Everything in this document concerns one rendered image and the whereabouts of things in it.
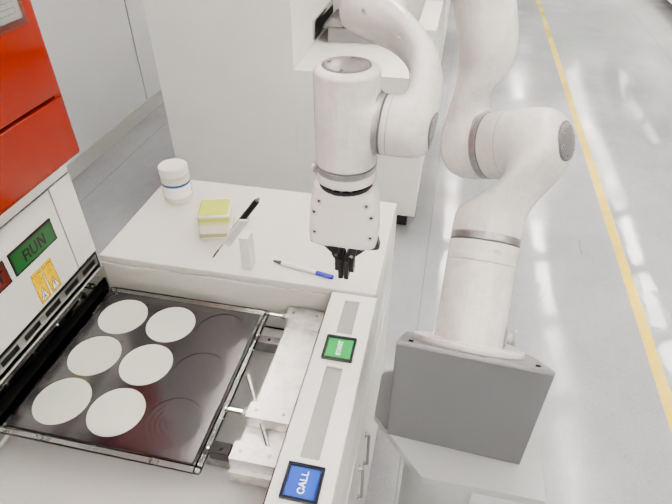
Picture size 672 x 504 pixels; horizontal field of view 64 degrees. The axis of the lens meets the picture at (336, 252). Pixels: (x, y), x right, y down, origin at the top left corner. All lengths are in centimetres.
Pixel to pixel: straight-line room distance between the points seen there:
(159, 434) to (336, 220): 49
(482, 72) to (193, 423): 77
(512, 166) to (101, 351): 84
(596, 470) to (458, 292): 132
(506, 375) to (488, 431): 15
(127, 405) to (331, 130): 63
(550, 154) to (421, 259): 186
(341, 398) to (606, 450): 143
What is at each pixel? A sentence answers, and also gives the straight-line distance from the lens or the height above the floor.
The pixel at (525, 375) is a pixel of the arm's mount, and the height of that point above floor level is 106.
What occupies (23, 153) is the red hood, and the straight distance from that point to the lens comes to 102.
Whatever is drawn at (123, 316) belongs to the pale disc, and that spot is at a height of 90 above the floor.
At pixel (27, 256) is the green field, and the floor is 109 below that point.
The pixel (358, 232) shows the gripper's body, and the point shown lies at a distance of 77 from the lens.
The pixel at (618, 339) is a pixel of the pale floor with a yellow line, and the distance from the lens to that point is 260.
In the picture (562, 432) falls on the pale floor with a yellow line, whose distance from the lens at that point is 219.
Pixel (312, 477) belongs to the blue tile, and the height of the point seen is 96.
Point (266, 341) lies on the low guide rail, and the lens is 116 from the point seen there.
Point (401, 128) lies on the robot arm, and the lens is 66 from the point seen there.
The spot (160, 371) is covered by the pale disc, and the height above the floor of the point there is 90.
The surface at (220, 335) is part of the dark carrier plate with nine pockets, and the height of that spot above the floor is 90.
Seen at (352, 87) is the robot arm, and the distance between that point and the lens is 65.
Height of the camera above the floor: 170
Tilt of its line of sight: 38 degrees down
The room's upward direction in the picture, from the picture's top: straight up
